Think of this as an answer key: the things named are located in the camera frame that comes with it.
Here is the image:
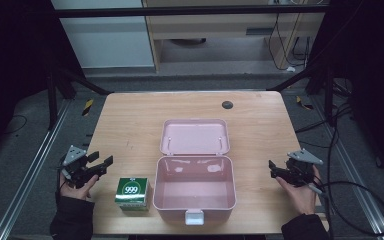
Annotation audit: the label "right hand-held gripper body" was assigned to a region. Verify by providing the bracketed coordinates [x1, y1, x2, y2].
[280, 148, 324, 188]

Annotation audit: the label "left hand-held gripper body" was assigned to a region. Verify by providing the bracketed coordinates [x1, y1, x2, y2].
[60, 144, 98, 189]

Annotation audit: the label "person's left hand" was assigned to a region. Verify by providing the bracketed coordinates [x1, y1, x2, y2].
[58, 172, 100, 202]

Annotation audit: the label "person's right hand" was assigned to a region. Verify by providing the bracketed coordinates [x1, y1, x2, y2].
[275, 165, 323, 216]

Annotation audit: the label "green and white medicine box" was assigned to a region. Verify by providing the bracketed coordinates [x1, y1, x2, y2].
[114, 176, 152, 212]

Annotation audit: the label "yellow and black tape strip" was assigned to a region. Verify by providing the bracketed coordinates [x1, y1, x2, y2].
[295, 95, 315, 111]
[81, 98, 95, 117]

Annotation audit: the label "black metal stand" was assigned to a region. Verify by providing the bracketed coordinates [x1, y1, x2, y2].
[267, 61, 337, 128]
[45, 61, 113, 132]

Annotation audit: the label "pink plastic box with lid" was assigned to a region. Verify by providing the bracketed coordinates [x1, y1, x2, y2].
[152, 118, 238, 227]

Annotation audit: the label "dark curtain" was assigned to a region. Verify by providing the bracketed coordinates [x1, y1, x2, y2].
[308, 0, 384, 188]
[0, 0, 85, 168]

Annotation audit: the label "white cabinet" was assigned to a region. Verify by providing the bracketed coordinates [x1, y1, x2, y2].
[50, 0, 156, 70]

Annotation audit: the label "light wooden desk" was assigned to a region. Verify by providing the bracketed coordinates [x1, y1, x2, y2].
[141, 0, 329, 73]

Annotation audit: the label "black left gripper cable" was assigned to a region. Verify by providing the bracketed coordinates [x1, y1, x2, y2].
[56, 166, 74, 201]

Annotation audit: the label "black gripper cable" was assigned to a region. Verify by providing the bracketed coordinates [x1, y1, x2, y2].
[56, 166, 74, 201]
[308, 180, 384, 237]

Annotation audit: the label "aluminium floor rail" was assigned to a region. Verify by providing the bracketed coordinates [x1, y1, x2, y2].
[311, 95, 384, 240]
[0, 99, 72, 240]

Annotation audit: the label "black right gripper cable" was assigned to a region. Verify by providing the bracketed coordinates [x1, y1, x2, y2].
[308, 180, 384, 237]

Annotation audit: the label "thin black floor cable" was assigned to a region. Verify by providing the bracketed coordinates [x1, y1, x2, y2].
[2, 114, 28, 136]

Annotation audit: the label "black cables under desk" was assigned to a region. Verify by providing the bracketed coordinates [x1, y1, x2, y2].
[267, 12, 312, 72]

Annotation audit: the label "black horizontal frame bar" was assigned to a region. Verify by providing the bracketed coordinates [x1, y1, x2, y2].
[53, 4, 330, 19]

